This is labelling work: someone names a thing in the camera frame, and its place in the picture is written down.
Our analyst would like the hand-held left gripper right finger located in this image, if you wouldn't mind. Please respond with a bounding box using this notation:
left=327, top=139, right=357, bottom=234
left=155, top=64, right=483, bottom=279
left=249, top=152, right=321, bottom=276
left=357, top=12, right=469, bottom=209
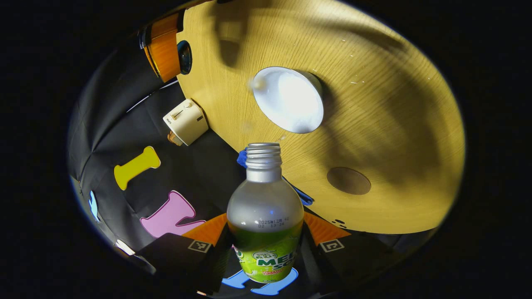
left=299, top=211, right=400, bottom=292

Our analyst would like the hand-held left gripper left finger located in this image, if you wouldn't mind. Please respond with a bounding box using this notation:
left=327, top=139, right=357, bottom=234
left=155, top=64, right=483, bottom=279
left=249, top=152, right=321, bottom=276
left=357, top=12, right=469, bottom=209
left=136, top=212, right=241, bottom=294

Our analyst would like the teal teacup lid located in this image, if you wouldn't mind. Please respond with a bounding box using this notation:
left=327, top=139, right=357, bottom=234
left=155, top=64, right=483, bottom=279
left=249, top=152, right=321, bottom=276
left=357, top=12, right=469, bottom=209
left=177, top=40, right=193, bottom=75

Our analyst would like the silver green water bottle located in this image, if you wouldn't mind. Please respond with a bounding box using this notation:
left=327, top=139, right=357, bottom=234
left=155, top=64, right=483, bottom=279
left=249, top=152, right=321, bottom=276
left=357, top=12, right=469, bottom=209
left=227, top=142, right=305, bottom=284

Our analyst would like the round brown coaster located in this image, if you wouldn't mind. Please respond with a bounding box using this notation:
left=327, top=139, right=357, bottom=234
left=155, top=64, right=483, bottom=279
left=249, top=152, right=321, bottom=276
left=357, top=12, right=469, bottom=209
left=327, top=167, right=372, bottom=196

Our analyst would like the white teacup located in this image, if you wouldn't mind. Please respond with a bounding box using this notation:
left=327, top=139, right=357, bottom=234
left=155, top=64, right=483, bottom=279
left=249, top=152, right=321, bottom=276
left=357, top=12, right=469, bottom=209
left=252, top=66, right=325, bottom=134

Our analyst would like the blue folded towel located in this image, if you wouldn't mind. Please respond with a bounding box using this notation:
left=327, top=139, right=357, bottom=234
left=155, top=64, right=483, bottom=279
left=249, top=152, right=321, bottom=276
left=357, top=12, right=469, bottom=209
left=237, top=149, right=314, bottom=207

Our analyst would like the white toaster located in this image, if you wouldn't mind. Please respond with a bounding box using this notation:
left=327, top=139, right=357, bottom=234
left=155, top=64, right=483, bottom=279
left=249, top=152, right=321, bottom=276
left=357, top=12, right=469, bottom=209
left=163, top=98, right=209, bottom=147

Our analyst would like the black backdrop cloth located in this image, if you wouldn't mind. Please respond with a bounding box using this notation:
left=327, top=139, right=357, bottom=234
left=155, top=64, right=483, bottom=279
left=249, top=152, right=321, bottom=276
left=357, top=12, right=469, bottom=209
left=69, top=42, right=433, bottom=297

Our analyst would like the white cable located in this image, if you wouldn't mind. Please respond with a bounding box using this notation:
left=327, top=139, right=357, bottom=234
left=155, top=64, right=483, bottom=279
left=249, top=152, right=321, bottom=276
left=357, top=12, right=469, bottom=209
left=126, top=80, right=179, bottom=113

